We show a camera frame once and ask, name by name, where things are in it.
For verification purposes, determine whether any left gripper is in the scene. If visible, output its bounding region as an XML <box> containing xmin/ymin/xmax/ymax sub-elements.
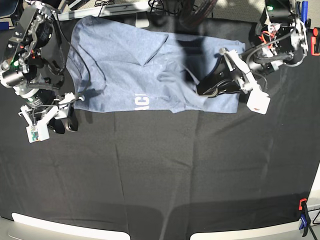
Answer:
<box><xmin>196</xmin><ymin>48</ymin><xmax>265</xmax><ymax>98</ymax></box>

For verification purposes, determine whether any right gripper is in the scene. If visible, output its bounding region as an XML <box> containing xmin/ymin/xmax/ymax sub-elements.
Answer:
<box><xmin>18</xmin><ymin>92</ymin><xmax>85</xmax><ymax>135</ymax></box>

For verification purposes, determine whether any light blue t-shirt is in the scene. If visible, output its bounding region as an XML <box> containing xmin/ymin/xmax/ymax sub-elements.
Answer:
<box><xmin>66</xmin><ymin>16</ymin><xmax>246</xmax><ymax>114</ymax></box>

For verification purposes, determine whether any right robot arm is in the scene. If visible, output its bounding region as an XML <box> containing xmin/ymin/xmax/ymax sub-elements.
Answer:
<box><xmin>0</xmin><ymin>0</ymin><xmax>83</xmax><ymax>143</ymax></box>

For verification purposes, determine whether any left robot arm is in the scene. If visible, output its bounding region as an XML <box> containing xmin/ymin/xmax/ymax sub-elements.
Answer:
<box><xmin>196</xmin><ymin>0</ymin><xmax>309</xmax><ymax>98</ymax></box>

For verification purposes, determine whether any blue clamp top right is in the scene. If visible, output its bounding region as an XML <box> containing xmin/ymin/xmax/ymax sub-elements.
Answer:
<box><xmin>296</xmin><ymin>0</ymin><xmax>311</xmax><ymax>26</ymax></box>

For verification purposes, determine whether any orange clamp top right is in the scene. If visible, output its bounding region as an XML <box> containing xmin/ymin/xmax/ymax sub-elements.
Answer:
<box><xmin>311</xmin><ymin>27</ymin><xmax>320</xmax><ymax>56</ymax></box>

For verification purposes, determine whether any black table cloth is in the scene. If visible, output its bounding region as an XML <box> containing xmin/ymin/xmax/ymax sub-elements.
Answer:
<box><xmin>0</xmin><ymin>16</ymin><xmax>320</xmax><ymax>240</ymax></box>

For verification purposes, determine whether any orange blue clamp bottom right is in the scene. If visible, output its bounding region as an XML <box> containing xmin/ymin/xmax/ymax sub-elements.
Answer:
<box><xmin>298</xmin><ymin>198</ymin><xmax>311</xmax><ymax>238</ymax></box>

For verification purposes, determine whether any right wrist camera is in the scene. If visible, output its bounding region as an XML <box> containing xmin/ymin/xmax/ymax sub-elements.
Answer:
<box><xmin>26</xmin><ymin>124</ymin><xmax>50</xmax><ymax>143</ymax></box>

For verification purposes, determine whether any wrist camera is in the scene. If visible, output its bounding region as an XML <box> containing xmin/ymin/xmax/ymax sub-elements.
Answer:
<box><xmin>246</xmin><ymin>89</ymin><xmax>271</xmax><ymax>115</ymax></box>
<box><xmin>26</xmin><ymin>124</ymin><xmax>50</xmax><ymax>143</ymax></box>

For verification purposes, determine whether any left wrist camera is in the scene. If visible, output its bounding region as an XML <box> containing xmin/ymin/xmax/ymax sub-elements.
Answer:
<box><xmin>246</xmin><ymin>89</ymin><xmax>271</xmax><ymax>115</ymax></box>

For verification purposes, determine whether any black cable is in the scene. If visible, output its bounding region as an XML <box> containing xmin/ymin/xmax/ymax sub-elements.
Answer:
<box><xmin>67</xmin><ymin>44</ymin><xmax>108</xmax><ymax>101</ymax></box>

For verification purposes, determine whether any aluminium rail behind table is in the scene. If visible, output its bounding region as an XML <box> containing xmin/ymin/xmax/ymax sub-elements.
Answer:
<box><xmin>58</xmin><ymin>1</ymin><xmax>151</xmax><ymax>21</ymax></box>

